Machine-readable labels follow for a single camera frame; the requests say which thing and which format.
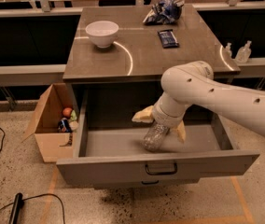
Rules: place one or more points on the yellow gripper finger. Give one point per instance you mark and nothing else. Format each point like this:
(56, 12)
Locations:
(144, 115)
(180, 132)

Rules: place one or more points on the clear plastic water bottle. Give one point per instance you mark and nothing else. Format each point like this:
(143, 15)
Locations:
(155, 137)

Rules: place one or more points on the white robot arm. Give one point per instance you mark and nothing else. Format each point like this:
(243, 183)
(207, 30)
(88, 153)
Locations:
(193, 84)

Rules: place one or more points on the open grey top drawer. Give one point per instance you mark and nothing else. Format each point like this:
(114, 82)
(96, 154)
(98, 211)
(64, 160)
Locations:
(109, 150)

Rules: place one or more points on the grey cabinet with counter top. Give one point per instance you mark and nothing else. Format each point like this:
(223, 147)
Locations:
(146, 87)

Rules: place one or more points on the small clear pump bottle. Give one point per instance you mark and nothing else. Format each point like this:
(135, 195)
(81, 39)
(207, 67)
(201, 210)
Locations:
(228, 49)

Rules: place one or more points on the clear pump dispenser bottle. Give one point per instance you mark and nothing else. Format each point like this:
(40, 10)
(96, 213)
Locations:
(243, 53)

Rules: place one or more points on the green item in box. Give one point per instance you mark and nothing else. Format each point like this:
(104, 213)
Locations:
(73, 116)

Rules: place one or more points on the white item in box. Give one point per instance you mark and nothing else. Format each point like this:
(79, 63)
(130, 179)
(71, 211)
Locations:
(73, 125)

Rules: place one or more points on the red apple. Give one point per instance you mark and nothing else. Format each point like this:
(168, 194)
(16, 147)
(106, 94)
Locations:
(67, 112)

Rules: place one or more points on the dark blue snack bar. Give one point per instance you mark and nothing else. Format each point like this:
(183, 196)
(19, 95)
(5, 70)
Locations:
(167, 39)

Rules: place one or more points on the blue soda can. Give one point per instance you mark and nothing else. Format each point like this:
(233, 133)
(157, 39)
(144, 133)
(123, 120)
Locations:
(63, 126)

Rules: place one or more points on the white ceramic bowl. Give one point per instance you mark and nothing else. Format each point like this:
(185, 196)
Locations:
(102, 33)

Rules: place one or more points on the brown cardboard box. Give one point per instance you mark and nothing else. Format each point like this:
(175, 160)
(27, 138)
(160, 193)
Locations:
(43, 125)

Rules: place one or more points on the blue crumpled chip bag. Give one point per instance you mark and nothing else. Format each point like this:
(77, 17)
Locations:
(164, 12)

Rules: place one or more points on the black drawer handle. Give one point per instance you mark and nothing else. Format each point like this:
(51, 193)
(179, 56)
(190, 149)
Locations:
(168, 169)

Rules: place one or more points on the lower drawer with handle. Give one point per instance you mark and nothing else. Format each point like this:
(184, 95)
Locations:
(141, 184)

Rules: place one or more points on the black power adapter with cable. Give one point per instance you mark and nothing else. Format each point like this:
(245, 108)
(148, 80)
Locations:
(18, 204)

